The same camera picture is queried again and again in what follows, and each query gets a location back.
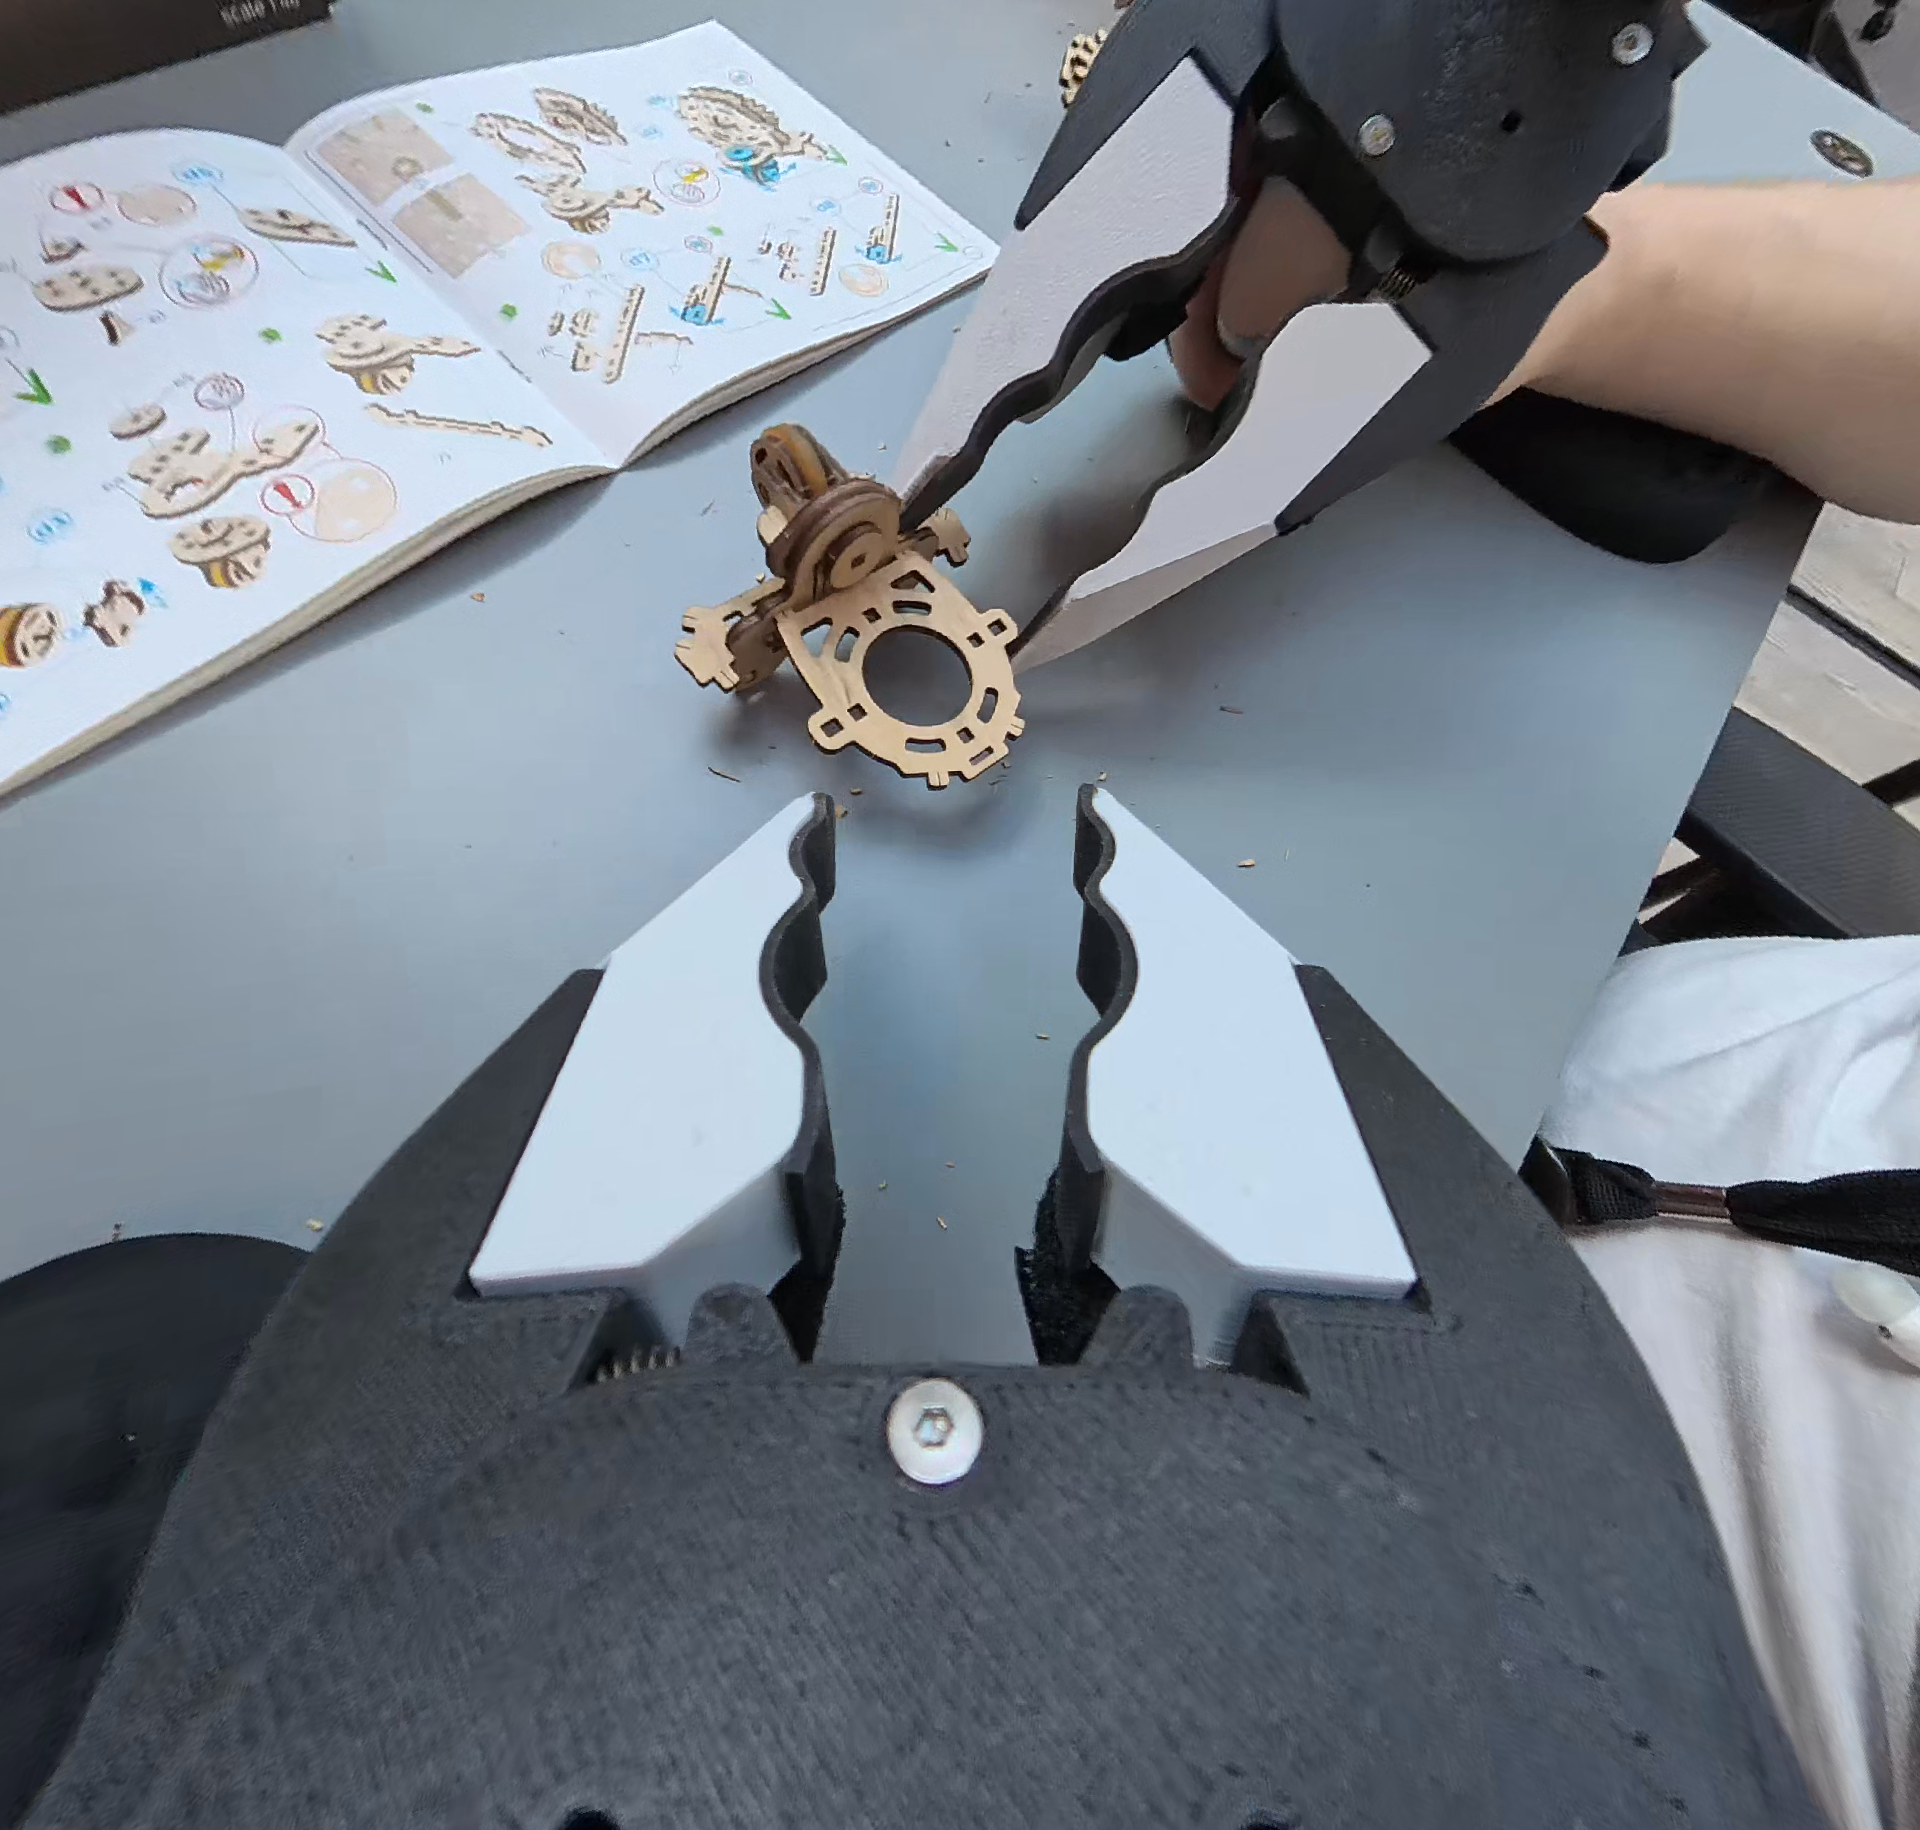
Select wooden plywood model assembly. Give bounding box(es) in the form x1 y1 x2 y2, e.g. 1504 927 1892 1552
669 421 1031 792

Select open instruction booklet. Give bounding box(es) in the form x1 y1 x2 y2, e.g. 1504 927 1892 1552
0 20 1002 800

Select person's right hand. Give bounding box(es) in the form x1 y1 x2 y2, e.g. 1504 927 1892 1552
1165 180 1356 411

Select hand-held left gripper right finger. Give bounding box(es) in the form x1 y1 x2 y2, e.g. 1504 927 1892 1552
1026 786 1422 1369

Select white plastic clip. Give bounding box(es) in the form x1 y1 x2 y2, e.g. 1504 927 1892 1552
1820 1266 1920 1372

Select person's black trousers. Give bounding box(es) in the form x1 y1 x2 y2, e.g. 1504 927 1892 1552
0 1233 312 1830

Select person's right forearm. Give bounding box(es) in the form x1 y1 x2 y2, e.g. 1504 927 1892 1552
1495 176 1920 509

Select black lanyard strap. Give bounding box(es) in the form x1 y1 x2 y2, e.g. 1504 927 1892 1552
1518 1135 1920 1273

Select black office chair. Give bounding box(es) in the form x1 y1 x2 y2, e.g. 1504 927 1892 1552
1631 704 1920 948

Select person's white shirt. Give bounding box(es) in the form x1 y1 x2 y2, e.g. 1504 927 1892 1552
1542 936 1920 1830

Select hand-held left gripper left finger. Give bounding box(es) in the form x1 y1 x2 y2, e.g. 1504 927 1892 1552
466 792 840 1331

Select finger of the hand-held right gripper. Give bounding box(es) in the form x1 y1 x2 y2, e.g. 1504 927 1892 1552
887 52 1250 531
1016 301 1438 672

